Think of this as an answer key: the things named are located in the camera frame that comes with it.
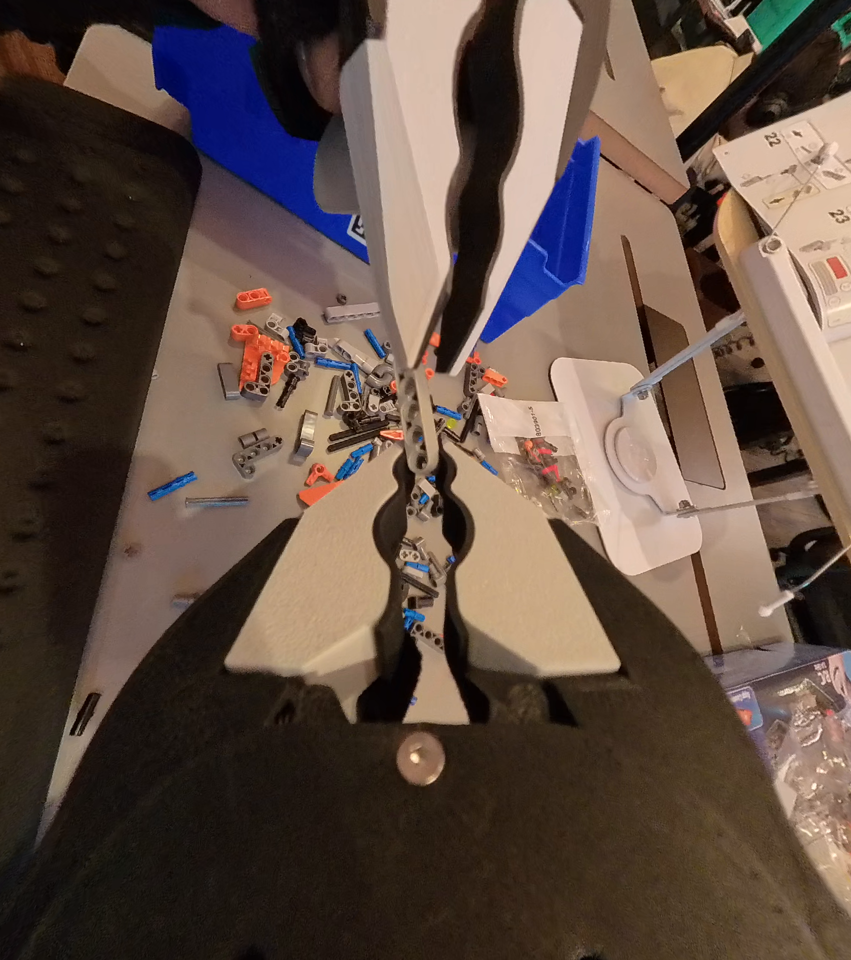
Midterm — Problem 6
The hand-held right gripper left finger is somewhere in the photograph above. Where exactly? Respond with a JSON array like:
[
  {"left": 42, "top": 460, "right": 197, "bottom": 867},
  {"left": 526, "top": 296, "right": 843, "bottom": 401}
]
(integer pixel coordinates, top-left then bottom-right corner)
[{"left": 224, "top": 442, "right": 423, "bottom": 723}]

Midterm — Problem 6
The black studded mat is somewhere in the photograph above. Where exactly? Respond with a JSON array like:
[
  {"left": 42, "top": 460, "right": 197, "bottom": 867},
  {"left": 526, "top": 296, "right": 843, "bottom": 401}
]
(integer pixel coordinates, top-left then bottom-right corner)
[{"left": 0, "top": 78, "right": 202, "bottom": 931}]

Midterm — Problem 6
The blue plastic bin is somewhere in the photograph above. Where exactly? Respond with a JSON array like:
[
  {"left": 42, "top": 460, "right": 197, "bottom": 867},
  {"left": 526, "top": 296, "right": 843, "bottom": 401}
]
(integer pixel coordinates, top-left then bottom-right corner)
[{"left": 151, "top": 22, "right": 603, "bottom": 342}]

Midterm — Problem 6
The small bag of brick parts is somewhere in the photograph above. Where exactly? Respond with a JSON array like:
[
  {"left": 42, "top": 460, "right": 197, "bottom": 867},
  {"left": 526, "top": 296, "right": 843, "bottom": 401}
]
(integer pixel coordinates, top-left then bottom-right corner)
[{"left": 478, "top": 393, "right": 610, "bottom": 526}]

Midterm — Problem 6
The dark blue toy set box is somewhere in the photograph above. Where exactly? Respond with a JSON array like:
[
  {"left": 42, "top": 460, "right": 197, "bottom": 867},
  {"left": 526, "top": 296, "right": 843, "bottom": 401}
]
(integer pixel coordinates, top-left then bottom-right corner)
[{"left": 703, "top": 646, "right": 851, "bottom": 826}]

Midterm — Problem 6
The black pouch with red handles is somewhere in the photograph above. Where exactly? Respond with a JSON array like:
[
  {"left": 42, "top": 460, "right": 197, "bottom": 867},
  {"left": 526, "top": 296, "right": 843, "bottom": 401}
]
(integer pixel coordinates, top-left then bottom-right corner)
[{"left": 669, "top": 183, "right": 727, "bottom": 249}]

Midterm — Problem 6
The open instruction booklet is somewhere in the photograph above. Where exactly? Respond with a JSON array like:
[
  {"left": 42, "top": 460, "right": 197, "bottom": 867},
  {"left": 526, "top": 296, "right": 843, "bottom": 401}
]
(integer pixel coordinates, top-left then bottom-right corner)
[{"left": 714, "top": 71, "right": 851, "bottom": 481}]

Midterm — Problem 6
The white book stand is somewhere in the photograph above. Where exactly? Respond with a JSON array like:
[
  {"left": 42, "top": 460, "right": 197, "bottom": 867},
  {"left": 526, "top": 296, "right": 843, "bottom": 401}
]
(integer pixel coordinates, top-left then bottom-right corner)
[{"left": 549, "top": 71, "right": 851, "bottom": 618}]

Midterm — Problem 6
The pile of loose brick parts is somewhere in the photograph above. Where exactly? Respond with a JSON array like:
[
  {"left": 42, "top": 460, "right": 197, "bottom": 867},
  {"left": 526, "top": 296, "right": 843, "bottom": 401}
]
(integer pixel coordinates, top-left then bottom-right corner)
[{"left": 148, "top": 285, "right": 509, "bottom": 654}]

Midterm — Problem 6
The grey desk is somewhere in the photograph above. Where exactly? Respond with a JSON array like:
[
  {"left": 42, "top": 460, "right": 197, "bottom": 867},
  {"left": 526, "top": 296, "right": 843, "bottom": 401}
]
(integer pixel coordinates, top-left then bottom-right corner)
[{"left": 35, "top": 0, "right": 794, "bottom": 849}]

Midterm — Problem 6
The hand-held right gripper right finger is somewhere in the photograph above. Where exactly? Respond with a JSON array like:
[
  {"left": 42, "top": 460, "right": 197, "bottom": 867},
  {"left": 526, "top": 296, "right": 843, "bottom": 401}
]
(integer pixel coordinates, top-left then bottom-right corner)
[{"left": 440, "top": 442, "right": 622, "bottom": 723}]

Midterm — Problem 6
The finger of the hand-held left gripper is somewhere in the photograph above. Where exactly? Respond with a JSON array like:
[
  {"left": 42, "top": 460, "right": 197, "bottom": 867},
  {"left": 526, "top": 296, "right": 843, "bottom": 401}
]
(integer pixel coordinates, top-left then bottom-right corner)
[
  {"left": 339, "top": 0, "right": 490, "bottom": 370},
  {"left": 434, "top": 0, "right": 610, "bottom": 376}
]

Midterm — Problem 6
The light grey holed brick beam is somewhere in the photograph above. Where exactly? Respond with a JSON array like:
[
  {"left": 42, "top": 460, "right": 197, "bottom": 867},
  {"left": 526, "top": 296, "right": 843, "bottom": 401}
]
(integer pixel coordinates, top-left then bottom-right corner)
[{"left": 395, "top": 371, "right": 445, "bottom": 474}]

